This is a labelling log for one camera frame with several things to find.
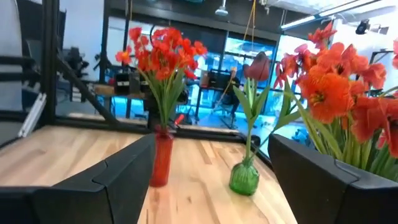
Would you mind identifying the green glass vase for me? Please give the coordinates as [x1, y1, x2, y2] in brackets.
[229, 157, 261, 197]

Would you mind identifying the red ribbed glass vase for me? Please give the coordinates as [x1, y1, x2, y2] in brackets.
[149, 124, 175, 188]

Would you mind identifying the white aluminium rail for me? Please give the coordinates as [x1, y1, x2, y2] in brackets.
[17, 93, 47, 138]

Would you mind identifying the cardboard box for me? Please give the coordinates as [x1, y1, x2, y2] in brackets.
[200, 70, 210, 88]

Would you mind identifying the black ceiling camera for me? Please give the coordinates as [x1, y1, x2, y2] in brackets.
[355, 18, 371, 35]

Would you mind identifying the black equipment case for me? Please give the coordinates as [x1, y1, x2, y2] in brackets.
[207, 70, 233, 91]

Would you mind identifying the white pendant lamp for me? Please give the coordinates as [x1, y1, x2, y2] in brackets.
[214, 0, 229, 17]

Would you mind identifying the black table edge frame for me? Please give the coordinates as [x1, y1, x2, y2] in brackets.
[55, 114, 271, 169]

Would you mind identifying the black rig post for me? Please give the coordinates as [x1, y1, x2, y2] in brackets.
[42, 0, 60, 125]

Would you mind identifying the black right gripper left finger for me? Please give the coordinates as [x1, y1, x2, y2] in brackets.
[0, 133, 156, 224]

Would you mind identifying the black rig diagonal brace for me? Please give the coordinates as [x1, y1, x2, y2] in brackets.
[55, 57, 121, 127]

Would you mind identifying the long ceiling light strip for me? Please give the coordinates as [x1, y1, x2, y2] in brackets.
[279, 0, 385, 31]

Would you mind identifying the person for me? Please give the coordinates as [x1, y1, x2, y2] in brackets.
[222, 67, 242, 118]

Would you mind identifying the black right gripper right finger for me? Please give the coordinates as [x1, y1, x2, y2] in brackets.
[267, 134, 398, 224]

